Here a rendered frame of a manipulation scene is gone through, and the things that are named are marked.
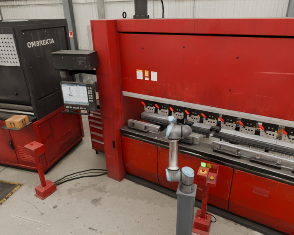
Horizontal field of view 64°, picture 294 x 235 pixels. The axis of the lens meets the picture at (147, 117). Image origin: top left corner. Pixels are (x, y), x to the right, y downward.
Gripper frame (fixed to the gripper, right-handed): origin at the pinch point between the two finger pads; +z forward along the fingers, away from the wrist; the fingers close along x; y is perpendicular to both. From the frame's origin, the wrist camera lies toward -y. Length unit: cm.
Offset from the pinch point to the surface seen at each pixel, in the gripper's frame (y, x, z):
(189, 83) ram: 45, -9, -44
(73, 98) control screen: -11, 125, -59
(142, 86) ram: 37, 54, -35
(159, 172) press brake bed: -46, 23, 45
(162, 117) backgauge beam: 25, 40, 24
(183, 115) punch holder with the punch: 18.1, -3.8, -13.9
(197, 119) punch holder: 17.6, -22.0, -13.3
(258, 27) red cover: 82, -71, -90
